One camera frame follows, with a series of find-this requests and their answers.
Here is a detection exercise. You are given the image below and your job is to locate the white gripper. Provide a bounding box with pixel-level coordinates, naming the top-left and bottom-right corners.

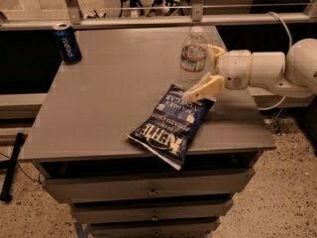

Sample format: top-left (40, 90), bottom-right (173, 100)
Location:
top-left (182, 44), bottom-right (252, 102)

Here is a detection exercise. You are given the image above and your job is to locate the clear plastic water bottle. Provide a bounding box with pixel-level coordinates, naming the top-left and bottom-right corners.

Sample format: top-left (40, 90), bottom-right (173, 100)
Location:
top-left (179, 26), bottom-right (208, 89)

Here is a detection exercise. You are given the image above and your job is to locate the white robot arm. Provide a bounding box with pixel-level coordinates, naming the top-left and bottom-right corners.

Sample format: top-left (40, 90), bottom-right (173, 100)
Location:
top-left (182, 39), bottom-right (317, 102)

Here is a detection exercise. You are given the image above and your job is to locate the blue Kettle chip bag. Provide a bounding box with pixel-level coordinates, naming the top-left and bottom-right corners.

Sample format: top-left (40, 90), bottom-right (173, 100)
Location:
top-left (129, 84), bottom-right (215, 171)

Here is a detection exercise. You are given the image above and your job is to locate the top grey drawer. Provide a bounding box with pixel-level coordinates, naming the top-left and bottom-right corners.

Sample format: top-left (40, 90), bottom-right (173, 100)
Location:
top-left (44, 168), bottom-right (255, 203)

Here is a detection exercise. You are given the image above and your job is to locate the grey drawer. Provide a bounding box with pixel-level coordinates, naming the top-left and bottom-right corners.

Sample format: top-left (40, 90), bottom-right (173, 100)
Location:
top-left (89, 218), bottom-right (220, 238)
top-left (44, 168), bottom-right (255, 203)
top-left (71, 199), bottom-right (233, 224)

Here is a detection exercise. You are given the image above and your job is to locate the blue Pepsi can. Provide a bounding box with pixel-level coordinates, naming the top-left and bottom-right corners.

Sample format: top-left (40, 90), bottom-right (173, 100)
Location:
top-left (53, 23), bottom-right (82, 63)

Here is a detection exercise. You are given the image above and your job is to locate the grey drawer cabinet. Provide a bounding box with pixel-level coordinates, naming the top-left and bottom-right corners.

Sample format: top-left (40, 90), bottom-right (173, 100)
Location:
top-left (18, 25), bottom-right (277, 238)

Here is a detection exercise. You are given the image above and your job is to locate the bottom grey drawer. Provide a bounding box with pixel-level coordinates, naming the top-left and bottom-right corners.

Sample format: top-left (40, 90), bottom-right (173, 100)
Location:
top-left (89, 218), bottom-right (220, 238)

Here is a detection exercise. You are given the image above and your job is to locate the middle grey drawer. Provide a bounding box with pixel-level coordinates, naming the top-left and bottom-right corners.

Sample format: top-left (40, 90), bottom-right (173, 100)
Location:
top-left (71, 199), bottom-right (233, 224)

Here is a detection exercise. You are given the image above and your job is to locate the black stand leg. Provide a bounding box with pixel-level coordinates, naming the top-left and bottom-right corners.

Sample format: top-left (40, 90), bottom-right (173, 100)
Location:
top-left (0, 133), bottom-right (25, 202)

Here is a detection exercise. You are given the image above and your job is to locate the white cable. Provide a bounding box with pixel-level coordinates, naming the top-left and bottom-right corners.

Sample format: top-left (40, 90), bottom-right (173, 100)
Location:
top-left (257, 11), bottom-right (295, 112)

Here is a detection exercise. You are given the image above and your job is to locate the metal railing frame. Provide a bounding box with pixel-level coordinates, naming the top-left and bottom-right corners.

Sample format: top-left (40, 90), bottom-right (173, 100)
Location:
top-left (0, 0), bottom-right (317, 31)

